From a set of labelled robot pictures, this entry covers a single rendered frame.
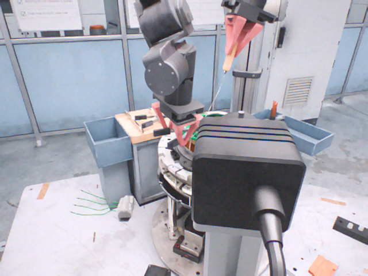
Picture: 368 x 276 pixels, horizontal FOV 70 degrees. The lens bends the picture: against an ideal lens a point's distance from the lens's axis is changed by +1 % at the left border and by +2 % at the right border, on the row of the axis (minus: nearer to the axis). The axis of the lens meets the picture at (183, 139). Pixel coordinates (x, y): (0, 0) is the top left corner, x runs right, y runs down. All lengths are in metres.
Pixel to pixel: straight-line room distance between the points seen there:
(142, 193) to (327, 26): 2.64
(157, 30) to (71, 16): 2.30
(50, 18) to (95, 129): 1.92
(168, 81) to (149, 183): 0.57
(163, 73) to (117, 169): 0.53
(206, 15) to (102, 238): 2.48
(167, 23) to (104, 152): 0.47
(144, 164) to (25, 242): 0.43
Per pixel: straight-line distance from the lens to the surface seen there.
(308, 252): 0.90
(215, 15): 3.01
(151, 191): 0.97
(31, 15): 2.80
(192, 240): 0.79
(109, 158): 0.83
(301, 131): 0.99
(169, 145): 0.54
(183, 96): 0.51
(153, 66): 0.42
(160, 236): 0.86
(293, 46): 2.96
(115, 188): 0.93
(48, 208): 1.07
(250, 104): 1.12
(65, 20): 2.77
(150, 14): 0.49
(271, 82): 2.93
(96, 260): 0.86
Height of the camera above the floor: 1.45
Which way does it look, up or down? 30 degrees down
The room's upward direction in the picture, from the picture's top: straight up
